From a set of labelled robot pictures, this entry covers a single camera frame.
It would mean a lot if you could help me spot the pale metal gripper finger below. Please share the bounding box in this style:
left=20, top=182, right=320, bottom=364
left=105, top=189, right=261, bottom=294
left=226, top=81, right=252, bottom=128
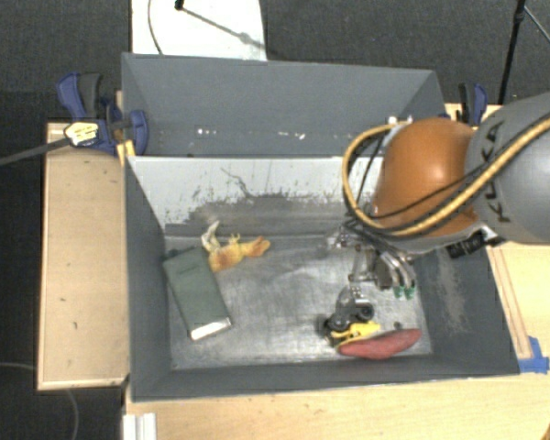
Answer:
left=350, top=286, right=376, bottom=322
left=325, top=289, right=358, bottom=335

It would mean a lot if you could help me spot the grey metal bin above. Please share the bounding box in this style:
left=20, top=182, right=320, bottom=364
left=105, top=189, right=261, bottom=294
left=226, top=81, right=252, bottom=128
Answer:
left=120, top=51, right=522, bottom=403

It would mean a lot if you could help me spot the red flat oval toy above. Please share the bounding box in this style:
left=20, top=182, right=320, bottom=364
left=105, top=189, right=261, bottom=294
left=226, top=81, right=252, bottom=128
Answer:
left=337, top=328, right=424, bottom=361

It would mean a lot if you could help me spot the yellow and black small tool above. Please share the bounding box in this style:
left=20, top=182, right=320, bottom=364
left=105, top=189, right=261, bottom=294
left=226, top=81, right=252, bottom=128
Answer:
left=319, top=306, right=382, bottom=348

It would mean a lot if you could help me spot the pale wood board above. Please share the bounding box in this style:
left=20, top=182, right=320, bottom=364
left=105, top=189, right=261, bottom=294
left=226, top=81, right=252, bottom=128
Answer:
left=37, top=122, right=131, bottom=391

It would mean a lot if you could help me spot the yellow and orange toy animal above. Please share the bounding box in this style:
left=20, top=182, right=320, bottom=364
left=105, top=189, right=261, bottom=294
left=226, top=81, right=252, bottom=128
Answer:
left=200, top=220, right=272, bottom=274

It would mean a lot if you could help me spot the dark green flat block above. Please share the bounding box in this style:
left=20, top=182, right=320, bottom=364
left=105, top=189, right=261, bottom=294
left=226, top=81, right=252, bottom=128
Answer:
left=161, top=245, right=234, bottom=342

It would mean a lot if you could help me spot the black cylinder on white bracket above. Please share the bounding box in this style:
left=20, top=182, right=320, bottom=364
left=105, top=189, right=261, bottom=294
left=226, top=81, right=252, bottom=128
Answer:
left=445, top=223, right=506, bottom=260

